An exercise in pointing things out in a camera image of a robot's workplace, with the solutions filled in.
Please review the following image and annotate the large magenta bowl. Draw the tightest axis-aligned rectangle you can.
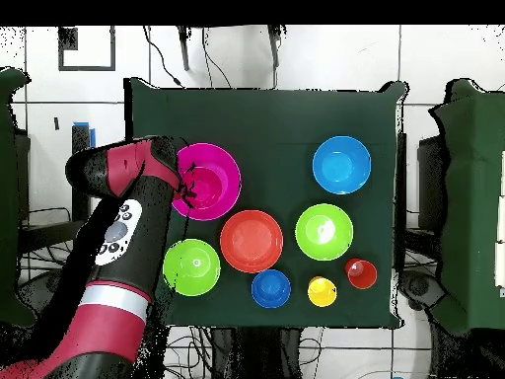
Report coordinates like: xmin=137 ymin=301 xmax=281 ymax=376
xmin=171 ymin=142 xmax=243 ymax=222

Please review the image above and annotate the yellow cup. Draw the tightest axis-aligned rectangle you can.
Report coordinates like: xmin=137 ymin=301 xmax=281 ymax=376
xmin=307 ymin=275 xmax=338 ymax=308

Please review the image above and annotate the green cloth covered side table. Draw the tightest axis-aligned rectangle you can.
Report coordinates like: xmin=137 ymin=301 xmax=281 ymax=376
xmin=0 ymin=67 xmax=36 ymax=329
xmin=429 ymin=78 xmax=505 ymax=335

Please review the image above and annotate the dark green table cloth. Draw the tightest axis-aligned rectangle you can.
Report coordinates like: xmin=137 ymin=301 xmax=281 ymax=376
xmin=123 ymin=77 xmax=407 ymax=331

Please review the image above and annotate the black tripod leg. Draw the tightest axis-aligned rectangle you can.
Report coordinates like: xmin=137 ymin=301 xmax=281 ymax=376
xmin=266 ymin=26 xmax=283 ymax=69
xmin=176 ymin=26 xmax=192 ymax=72

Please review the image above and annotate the black metal stand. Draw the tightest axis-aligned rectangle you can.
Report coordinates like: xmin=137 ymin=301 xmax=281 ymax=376
xmin=394 ymin=131 xmax=449 ymax=273
xmin=17 ymin=123 xmax=94 ymax=267

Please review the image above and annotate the orange cup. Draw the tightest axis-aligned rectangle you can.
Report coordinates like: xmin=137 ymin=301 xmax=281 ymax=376
xmin=344 ymin=258 xmax=379 ymax=290

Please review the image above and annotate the lime green bowl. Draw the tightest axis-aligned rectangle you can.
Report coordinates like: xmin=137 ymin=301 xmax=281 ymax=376
xmin=295 ymin=203 xmax=355 ymax=263
xmin=162 ymin=238 xmax=222 ymax=297

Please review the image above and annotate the light blue bowl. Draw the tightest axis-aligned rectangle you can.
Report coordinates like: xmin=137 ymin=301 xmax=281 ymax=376
xmin=312 ymin=135 xmax=373 ymax=195

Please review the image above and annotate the black pedestal foot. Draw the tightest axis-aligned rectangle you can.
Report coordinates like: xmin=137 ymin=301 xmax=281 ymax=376
xmin=397 ymin=269 xmax=447 ymax=313
xmin=17 ymin=269 xmax=64 ymax=313

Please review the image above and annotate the small dark blue bowl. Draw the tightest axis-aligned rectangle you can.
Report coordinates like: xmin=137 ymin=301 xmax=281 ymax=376
xmin=251 ymin=268 xmax=292 ymax=310

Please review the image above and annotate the orange bowl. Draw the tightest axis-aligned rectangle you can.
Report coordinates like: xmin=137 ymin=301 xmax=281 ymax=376
xmin=219 ymin=209 xmax=284 ymax=274

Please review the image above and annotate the black square floor frame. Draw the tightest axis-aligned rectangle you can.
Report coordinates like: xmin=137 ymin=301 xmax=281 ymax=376
xmin=57 ymin=26 xmax=116 ymax=72

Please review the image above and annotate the blue tape strip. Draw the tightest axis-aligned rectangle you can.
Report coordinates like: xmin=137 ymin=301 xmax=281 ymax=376
xmin=72 ymin=120 xmax=97 ymax=148

